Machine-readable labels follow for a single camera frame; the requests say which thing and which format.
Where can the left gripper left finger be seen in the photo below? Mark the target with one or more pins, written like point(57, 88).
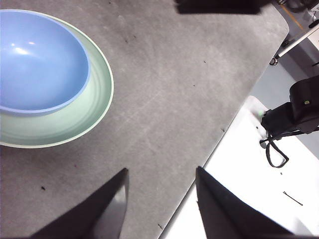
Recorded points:
point(92, 219)

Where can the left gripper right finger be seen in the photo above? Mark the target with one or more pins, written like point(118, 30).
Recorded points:
point(229, 216)

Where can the green round plate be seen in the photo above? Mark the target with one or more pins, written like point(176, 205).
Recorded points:
point(74, 124)

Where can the blue ribbed bowl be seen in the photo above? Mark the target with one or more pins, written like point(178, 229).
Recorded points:
point(42, 72)

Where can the thin black pin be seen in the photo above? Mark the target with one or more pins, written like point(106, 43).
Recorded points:
point(292, 198)

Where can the dark grey table mat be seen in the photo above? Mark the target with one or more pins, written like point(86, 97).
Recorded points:
point(162, 99)

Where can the white stand pole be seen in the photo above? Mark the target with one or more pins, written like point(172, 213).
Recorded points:
point(296, 42)

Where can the black flat bar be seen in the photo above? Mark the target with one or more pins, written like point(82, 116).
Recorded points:
point(219, 6)

